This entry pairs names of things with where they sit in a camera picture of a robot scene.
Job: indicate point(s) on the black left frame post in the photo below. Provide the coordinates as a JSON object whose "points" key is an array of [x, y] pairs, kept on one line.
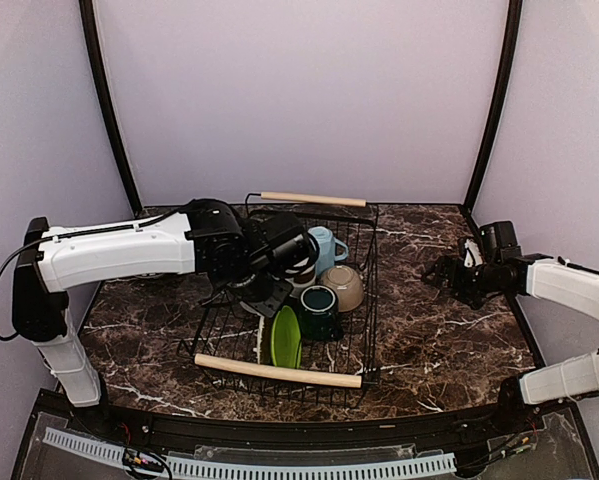
{"points": [[107, 109]]}

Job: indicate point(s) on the white cup brown band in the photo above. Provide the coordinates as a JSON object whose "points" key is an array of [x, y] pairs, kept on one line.
{"points": [[302, 281]]}

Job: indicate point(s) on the black wire dish rack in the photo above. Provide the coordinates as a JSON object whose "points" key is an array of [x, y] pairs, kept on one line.
{"points": [[225, 339]]}

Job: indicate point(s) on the beige ceramic bowl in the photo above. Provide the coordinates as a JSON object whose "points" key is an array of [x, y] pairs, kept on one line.
{"points": [[347, 285]]}

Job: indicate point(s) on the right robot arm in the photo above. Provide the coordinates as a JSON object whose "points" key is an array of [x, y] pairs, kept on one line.
{"points": [[554, 280]]}

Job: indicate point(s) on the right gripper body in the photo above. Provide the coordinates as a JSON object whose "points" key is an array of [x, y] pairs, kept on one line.
{"points": [[471, 287]]}

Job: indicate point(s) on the green plate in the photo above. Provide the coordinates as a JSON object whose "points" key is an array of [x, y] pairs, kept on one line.
{"points": [[286, 339]]}

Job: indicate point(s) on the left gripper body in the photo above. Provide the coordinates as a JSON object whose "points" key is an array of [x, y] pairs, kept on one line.
{"points": [[252, 287]]}

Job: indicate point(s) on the dark green mug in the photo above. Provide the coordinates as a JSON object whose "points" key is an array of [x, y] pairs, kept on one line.
{"points": [[319, 314]]}

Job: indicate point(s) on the black right frame post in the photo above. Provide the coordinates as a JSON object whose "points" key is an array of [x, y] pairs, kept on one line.
{"points": [[496, 107]]}

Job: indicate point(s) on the black frame post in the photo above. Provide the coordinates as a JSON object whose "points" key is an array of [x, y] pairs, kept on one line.
{"points": [[107, 109], [496, 107]]}

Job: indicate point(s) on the light blue faceted mug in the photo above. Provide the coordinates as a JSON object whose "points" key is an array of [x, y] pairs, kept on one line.
{"points": [[331, 249]]}

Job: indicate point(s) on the black front table rail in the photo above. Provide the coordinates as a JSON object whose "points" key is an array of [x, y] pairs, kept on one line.
{"points": [[470, 429]]}

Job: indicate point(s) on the yellow waffle pattern plate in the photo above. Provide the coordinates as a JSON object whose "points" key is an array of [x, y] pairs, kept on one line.
{"points": [[263, 341]]}

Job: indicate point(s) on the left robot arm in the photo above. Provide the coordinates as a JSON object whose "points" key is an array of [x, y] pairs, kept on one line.
{"points": [[251, 259]]}

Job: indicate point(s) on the white slotted cable duct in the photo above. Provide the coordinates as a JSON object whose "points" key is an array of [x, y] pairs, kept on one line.
{"points": [[180, 467]]}

